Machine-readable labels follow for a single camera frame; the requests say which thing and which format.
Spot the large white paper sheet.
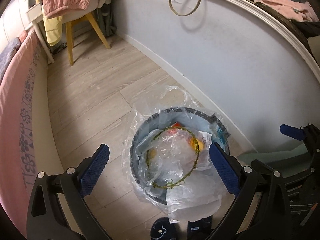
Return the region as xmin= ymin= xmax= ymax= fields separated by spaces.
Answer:
xmin=167 ymin=169 xmax=226 ymax=223

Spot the green twig wreath ring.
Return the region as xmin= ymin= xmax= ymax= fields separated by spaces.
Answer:
xmin=145 ymin=126 xmax=200 ymax=190

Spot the white printed packet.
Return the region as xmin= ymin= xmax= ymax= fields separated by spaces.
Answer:
xmin=199 ymin=132 xmax=213 ymax=150

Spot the clear plastic wrap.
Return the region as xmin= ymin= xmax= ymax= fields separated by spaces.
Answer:
xmin=145 ymin=128 xmax=200 ymax=185

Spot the round grey trash bin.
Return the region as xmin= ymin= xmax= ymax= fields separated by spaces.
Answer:
xmin=129 ymin=107 xmax=230 ymax=205

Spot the small orange peel piece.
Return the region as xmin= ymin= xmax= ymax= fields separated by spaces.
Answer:
xmin=189 ymin=138 xmax=204 ymax=152

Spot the black slipper with face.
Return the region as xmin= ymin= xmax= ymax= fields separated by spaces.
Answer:
xmin=150 ymin=217 xmax=178 ymax=240

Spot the clear plastic bin liner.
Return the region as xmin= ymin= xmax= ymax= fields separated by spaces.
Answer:
xmin=122 ymin=85 xmax=230 ymax=206

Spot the pink clothes pile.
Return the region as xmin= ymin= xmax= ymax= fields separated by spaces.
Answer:
xmin=254 ymin=0 xmax=319 ymax=22

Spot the red snack wrapper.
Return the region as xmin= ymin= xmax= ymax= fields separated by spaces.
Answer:
xmin=169 ymin=122 xmax=184 ymax=134

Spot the pink bed mattress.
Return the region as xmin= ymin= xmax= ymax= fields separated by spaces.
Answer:
xmin=1 ymin=29 xmax=63 ymax=236

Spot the yellow garment on chair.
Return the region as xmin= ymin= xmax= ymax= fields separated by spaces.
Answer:
xmin=43 ymin=16 xmax=62 ymax=47

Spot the yellow wooden chair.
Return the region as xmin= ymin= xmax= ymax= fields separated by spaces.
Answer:
xmin=65 ymin=12 xmax=111 ymax=66

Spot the white side table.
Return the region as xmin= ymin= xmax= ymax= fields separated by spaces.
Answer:
xmin=25 ymin=3 xmax=54 ymax=63

